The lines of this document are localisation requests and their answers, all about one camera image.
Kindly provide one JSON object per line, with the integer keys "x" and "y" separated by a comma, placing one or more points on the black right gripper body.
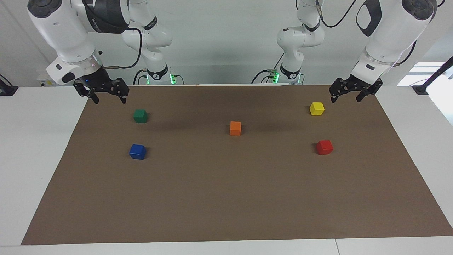
{"x": 97, "y": 80}

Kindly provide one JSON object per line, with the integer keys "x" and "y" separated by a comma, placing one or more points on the green wooden block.
{"x": 140, "y": 116}

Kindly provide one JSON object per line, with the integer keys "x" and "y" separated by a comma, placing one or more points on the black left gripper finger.
{"x": 338, "y": 88}
{"x": 370, "y": 91}

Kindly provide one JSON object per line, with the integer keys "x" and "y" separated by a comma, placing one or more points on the red wooden block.
{"x": 324, "y": 147}

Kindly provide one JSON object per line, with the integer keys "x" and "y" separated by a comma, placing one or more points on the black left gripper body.
{"x": 359, "y": 84}

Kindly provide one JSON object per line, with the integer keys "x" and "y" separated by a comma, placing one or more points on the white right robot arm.
{"x": 60, "y": 28}

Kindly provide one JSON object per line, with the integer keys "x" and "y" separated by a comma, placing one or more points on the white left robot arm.
{"x": 389, "y": 28}

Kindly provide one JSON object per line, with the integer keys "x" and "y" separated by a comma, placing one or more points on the brown table mat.
{"x": 226, "y": 194}

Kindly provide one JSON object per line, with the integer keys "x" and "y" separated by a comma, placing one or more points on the yellow wooden block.
{"x": 317, "y": 109}

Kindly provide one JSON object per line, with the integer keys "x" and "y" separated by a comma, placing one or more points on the white wall box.
{"x": 44, "y": 80}

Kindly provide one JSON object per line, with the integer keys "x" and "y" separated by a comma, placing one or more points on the black table clamp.
{"x": 7, "y": 90}

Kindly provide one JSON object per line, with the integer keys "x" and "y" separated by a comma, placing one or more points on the orange wooden block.
{"x": 235, "y": 128}

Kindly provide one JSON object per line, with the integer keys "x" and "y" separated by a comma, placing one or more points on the blue wooden block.
{"x": 137, "y": 152}

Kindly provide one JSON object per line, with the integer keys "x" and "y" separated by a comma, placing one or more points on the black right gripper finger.
{"x": 122, "y": 88}
{"x": 85, "y": 91}

